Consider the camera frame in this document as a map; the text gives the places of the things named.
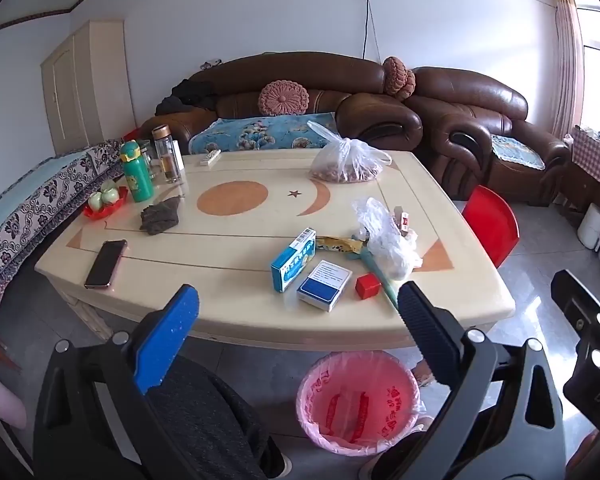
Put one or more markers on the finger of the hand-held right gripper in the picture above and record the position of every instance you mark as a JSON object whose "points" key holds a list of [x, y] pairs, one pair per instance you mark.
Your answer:
{"points": [[575, 300]]}

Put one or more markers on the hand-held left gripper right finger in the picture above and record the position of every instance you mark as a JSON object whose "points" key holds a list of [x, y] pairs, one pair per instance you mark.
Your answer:
{"points": [[427, 332]]}

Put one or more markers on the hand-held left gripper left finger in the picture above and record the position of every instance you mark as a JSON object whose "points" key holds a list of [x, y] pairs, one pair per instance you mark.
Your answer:
{"points": [[167, 340]]}

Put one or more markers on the clear plastic bag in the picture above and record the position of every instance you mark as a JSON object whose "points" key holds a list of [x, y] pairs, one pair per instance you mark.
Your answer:
{"points": [[387, 247]]}

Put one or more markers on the pink-lined waste bin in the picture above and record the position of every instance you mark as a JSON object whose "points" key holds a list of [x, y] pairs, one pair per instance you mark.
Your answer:
{"points": [[360, 407]]}

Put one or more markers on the dark blue and white box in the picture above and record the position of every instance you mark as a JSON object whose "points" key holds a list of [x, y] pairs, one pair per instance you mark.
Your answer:
{"points": [[325, 285]]}

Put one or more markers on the light blue medicine box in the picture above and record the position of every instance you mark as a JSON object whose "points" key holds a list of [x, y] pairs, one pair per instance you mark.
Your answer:
{"points": [[292, 260]]}

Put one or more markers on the white jug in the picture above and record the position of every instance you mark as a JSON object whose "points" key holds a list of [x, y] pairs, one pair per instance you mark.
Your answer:
{"points": [[592, 225]]}

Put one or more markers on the teal pen-shaped stick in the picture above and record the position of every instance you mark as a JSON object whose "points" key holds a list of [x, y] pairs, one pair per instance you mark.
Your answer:
{"points": [[377, 272]]}

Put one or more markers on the person's left trouser leg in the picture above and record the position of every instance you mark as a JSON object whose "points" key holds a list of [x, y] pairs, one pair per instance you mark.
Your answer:
{"points": [[210, 420]]}

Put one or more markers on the black smartphone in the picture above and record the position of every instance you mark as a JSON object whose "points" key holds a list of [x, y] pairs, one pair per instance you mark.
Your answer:
{"points": [[106, 263]]}

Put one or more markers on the red plastic stool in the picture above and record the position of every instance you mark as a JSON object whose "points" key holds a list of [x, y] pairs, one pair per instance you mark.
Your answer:
{"points": [[495, 220]]}

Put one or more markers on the small red and white box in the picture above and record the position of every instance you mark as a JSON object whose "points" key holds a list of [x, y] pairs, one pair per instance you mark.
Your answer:
{"points": [[404, 220]]}

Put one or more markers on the cream coffee table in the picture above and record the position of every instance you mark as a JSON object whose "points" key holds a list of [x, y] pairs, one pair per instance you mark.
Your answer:
{"points": [[240, 240]]}

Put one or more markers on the dark grey cloth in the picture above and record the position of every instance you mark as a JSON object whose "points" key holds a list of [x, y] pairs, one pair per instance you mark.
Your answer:
{"points": [[161, 216]]}

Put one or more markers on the yellow snack wrapper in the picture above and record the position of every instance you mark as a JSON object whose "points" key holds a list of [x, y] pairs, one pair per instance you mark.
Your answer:
{"points": [[337, 246]]}

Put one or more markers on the checkered tablecloth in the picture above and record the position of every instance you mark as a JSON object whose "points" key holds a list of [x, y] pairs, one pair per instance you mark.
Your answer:
{"points": [[597, 157]]}

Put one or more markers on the red fruit tray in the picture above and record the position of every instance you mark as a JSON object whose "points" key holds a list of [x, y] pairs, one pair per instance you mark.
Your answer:
{"points": [[97, 213]]}

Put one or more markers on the green apple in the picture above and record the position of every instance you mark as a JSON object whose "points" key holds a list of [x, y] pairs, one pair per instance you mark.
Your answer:
{"points": [[96, 201], [111, 195]]}

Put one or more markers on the teal lace seat mat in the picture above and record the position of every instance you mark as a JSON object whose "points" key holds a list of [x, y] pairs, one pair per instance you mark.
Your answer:
{"points": [[517, 152]]}

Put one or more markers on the green water bottle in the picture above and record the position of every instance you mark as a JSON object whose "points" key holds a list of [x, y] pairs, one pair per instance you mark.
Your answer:
{"points": [[137, 177]]}

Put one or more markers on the glass tea bottle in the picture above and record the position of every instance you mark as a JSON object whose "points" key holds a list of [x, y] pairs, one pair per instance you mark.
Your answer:
{"points": [[167, 157]]}

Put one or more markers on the clear drinking glass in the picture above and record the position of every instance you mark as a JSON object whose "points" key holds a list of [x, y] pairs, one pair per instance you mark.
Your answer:
{"points": [[149, 157]]}

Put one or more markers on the white remote control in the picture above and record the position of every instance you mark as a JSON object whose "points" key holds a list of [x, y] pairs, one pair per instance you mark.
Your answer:
{"points": [[211, 158]]}

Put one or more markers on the clear bag of nuts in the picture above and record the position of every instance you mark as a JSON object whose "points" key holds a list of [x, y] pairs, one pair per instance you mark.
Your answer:
{"points": [[347, 162]]}

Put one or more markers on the purple patterned blanket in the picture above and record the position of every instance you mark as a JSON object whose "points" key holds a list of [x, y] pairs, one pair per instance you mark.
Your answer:
{"points": [[40, 200]]}

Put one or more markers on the blue floral seat cover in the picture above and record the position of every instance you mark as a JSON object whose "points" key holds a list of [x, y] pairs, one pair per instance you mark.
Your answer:
{"points": [[260, 132]]}

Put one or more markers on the brown leather armchair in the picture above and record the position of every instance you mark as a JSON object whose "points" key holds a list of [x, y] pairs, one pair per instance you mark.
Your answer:
{"points": [[470, 90]]}

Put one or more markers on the beige curtain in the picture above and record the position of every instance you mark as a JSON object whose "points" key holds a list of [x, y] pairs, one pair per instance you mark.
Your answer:
{"points": [[567, 60]]}

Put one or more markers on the dark clothes pile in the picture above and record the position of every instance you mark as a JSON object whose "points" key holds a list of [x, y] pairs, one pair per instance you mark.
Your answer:
{"points": [[190, 95]]}

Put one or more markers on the brown round cushion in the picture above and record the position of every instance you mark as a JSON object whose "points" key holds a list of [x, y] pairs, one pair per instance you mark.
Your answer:
{"points": [[397, 77]]}

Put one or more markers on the cream wardrobe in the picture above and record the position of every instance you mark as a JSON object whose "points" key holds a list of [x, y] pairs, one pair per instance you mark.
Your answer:
{"points": [[87, 85]]}

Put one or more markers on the pink round cushion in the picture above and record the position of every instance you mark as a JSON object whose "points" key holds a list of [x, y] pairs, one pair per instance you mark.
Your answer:
{"points": [[283, 98]]}

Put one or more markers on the brown leather sofa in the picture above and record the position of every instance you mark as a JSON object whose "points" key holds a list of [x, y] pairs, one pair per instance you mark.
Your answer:
{"points": [[330, 75]]}

